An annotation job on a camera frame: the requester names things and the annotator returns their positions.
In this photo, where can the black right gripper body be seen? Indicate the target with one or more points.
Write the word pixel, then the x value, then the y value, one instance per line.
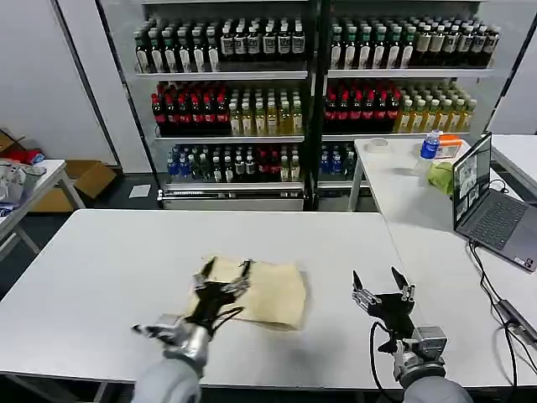
pixel 394 312

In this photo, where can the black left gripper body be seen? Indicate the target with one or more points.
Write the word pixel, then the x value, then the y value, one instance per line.
pixel 210 304

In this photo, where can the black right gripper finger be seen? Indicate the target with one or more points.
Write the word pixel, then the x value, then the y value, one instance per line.
pixel 363 296
pixel 406 287

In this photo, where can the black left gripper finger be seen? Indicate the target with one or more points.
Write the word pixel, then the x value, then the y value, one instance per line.
pixel 201 277
pixel 239 283

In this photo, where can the cream yellow shirt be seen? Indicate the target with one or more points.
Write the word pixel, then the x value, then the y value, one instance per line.
pixel 272 294

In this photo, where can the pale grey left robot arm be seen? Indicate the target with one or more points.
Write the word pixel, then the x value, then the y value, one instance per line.
pixel 176 361

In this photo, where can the white table with bottle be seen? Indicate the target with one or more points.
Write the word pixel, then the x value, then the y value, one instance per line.
pixel 390 189

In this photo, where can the white paper sheet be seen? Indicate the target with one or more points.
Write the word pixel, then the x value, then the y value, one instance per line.
pixel 139 191

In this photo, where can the grey open laptop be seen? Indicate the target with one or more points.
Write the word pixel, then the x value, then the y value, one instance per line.
pixel 495 218

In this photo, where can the green crumpled cloth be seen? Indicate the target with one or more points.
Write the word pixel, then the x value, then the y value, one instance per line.
pixel 441 176

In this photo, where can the clear bottle with blue label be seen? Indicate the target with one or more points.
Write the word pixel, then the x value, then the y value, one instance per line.
pixel 429 153

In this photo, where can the white tape roll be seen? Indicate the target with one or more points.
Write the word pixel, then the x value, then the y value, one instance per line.
pixel 376 145

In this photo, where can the clear box with orange lid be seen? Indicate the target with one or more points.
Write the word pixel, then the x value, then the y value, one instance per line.
pixel 452 148

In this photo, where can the brown cardboard box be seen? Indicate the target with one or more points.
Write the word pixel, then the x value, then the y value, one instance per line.
pixel 84 180

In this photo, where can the white table behind laptop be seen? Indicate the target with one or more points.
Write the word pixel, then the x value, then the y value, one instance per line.
pixel 516 155

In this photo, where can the shelf of bottled drinks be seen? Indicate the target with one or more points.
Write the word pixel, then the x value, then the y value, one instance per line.
pixel 226 105
pixel 403 84

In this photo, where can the white table with clutter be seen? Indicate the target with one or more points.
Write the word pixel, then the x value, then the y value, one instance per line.
pixel 50 176

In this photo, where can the red packet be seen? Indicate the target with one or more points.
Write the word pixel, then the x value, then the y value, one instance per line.
pixel 29 156

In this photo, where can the grey crumpled fabric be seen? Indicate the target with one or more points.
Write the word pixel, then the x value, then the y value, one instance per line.
pixel 14 180

